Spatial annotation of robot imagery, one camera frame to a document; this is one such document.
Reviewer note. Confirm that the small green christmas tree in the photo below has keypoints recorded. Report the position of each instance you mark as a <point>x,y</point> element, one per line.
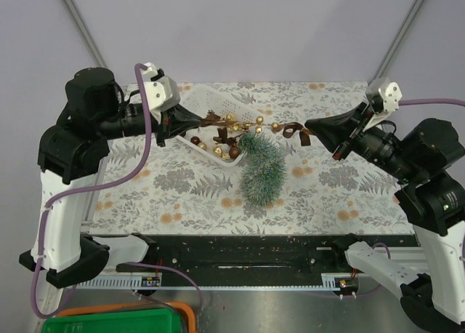
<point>264,174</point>

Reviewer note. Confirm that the brown shiny bauble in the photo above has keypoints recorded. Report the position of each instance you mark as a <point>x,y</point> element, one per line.
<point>234,152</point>

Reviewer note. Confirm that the white slotted cable duct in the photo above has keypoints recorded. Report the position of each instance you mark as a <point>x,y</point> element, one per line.
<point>129,281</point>

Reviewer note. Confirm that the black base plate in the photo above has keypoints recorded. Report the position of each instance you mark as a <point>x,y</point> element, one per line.
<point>249,261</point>

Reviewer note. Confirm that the orange plastic bin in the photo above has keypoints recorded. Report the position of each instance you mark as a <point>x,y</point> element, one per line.
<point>186,312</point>

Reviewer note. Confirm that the floral patterned table mat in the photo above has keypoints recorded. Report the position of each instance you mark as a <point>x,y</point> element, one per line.
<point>180,191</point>

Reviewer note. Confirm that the green plastic bin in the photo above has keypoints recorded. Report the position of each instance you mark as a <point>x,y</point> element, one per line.
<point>155,320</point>

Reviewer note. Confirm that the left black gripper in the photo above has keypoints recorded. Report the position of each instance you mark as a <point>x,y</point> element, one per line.
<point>180,118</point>

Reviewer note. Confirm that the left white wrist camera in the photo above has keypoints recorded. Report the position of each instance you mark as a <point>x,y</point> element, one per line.
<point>161,92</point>

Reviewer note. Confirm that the aluminium frame rail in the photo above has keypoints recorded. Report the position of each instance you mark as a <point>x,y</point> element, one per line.
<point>340,280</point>

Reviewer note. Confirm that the white plastic basket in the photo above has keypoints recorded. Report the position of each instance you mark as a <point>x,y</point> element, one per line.
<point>200,99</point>

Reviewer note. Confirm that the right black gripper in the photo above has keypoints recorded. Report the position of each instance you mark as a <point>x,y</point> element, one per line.
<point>335,129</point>

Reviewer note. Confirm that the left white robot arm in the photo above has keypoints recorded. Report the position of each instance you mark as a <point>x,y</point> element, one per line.
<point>69,256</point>

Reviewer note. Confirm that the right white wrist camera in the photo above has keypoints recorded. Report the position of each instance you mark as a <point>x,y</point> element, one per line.
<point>384,96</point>

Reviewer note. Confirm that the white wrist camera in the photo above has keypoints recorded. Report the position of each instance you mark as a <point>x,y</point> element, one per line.
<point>384,96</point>
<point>161,92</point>

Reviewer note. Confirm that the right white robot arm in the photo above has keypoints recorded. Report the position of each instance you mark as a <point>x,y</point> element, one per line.
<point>434,301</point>

